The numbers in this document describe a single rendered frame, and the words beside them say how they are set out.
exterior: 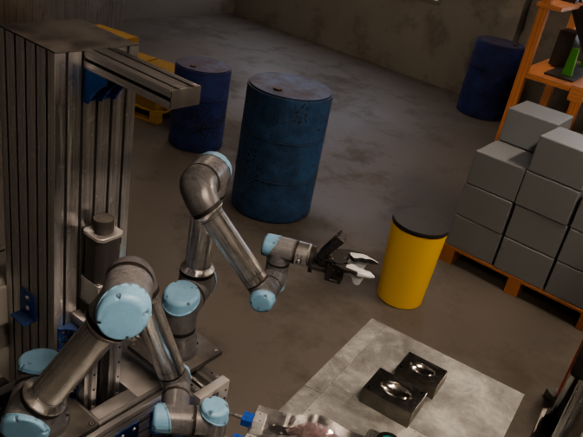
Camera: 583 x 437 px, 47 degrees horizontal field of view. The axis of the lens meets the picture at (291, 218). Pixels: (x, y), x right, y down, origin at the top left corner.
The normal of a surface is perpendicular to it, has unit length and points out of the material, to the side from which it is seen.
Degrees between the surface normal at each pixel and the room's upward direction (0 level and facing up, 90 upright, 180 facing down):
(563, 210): 90
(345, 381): 0
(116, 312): 84
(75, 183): 90
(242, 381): 0
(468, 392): 0
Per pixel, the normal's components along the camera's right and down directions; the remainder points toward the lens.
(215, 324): 0.17, -0.87
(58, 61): 0.76, 0.41
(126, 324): 0.19, 0.39
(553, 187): -0.65, 0.26
